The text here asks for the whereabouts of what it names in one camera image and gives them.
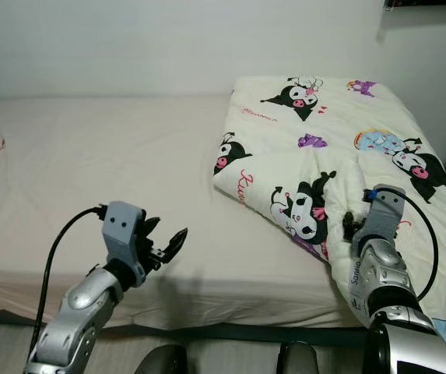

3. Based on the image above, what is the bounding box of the cream cartoon print quilt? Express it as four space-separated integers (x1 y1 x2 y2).
211 76 446 348

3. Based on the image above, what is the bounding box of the cream sheeted mattress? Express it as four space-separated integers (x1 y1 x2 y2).
0 95 446 332

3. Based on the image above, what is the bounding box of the dark robot left leg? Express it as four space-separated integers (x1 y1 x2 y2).
133 345 188 374

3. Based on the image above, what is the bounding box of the dark robot leg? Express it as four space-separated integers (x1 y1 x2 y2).
133 345 188 374
277 341 321 374

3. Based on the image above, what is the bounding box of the dark robot right leg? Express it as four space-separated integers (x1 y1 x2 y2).
277 341 321 374

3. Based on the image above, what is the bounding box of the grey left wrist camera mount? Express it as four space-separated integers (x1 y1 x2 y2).
103 201 147 270

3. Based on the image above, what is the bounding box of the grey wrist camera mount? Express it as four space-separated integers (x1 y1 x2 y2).
103 201 147 270
355 185 406 254

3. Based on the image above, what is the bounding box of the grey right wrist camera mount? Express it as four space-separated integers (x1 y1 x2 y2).
355 185 406 254

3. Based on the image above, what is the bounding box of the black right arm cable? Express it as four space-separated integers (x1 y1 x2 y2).
370 189 440 305

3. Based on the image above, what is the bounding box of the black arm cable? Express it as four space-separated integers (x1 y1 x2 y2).
370 189 440 305
30 205 107 371

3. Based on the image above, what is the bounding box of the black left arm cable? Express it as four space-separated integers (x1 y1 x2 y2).
30 205 107 371

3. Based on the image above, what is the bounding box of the black wall-mounted item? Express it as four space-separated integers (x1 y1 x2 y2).
382 0 446 12

